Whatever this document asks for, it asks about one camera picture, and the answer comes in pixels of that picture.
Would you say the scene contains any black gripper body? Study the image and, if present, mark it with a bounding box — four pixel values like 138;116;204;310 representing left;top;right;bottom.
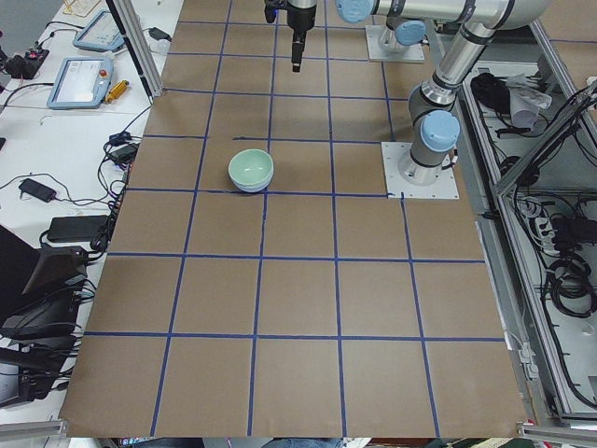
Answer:
286;0;316;32

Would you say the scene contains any green ceramic bowl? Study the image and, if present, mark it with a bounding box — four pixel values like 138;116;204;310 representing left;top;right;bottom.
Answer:
228;148;274;177

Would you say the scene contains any blue ceramic bowl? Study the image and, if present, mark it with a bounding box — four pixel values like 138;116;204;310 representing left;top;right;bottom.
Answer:
230;175;272;193

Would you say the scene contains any black power adapter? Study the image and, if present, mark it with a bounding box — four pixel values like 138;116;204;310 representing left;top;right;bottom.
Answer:
148;27;172;42

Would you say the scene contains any yellow cylindrical tool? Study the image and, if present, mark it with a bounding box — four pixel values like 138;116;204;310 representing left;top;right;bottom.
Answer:
104;79;130;104

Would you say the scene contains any far teach pendant tablet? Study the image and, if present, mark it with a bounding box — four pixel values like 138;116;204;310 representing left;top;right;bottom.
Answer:
73;9;125;52

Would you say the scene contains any teach pendant tablet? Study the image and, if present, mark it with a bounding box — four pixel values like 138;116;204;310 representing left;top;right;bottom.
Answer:
73;9;125;52
47;57;113;110

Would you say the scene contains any near teach pendant tablet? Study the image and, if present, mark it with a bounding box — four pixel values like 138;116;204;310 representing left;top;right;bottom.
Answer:
47;57;113;110

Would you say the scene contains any black power brick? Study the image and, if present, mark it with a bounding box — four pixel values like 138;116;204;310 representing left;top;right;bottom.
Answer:
47;215;108;243

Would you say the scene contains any black smartphone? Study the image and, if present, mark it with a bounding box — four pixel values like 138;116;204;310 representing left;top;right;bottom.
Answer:
19;178;57;203

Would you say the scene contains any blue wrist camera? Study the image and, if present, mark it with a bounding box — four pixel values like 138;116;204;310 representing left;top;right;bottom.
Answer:
264;0;285;23

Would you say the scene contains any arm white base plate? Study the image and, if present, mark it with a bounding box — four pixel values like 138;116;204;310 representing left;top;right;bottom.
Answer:
365;25;424;63
381;142;460;200

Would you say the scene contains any aluminium frame post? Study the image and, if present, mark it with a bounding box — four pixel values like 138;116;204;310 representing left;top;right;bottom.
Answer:
105;0;163;98

